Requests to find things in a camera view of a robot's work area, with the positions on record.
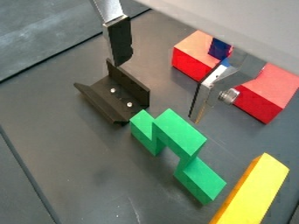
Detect black angled bracket holder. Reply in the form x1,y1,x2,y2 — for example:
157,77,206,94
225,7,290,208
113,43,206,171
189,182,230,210
74,59,151,125

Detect blue U-shaped block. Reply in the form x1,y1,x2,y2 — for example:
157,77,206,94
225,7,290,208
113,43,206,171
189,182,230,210
209,38,233,67

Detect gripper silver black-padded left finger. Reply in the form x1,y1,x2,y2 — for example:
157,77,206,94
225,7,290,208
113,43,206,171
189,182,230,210
90,0,134,67

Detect green stepped arch block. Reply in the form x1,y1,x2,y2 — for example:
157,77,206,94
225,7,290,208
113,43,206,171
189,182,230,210
130,108,227,205

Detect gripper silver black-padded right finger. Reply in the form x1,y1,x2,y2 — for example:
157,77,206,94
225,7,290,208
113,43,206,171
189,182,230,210
189,48,267,123

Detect yellow rectangular bar block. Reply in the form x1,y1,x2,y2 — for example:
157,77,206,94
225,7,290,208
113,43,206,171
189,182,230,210
210,153,290,224

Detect red board base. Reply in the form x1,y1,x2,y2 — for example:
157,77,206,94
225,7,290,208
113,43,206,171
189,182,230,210
173,31,299,123

